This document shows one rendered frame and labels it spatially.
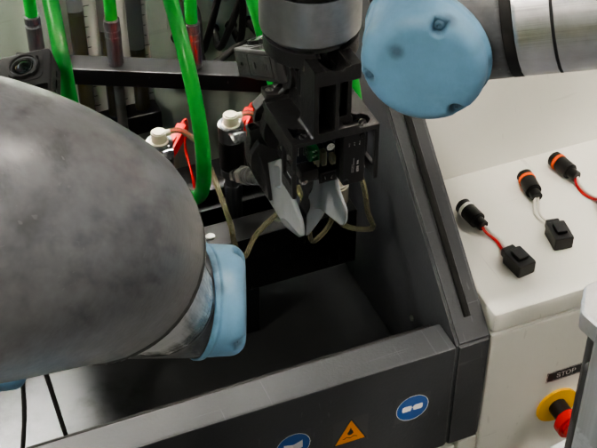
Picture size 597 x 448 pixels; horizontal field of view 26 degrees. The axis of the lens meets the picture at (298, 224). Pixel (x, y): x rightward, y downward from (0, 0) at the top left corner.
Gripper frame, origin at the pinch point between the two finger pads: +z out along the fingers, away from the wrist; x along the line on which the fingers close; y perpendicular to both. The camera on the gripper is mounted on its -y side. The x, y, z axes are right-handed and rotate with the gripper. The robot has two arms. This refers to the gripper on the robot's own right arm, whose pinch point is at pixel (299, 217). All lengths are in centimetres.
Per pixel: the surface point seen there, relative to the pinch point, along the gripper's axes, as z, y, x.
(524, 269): 22.4, -7.0, 28.8
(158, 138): 10.4, -28.2, -4.2
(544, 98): 17, -27, 42
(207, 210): 23.6, -30.2, 1.3
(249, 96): 30, -57, 16
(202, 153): 1.3, -13.0, -4.3
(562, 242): 22.3, -9.1, 34.7
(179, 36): -8.4, -17.7, -4.3
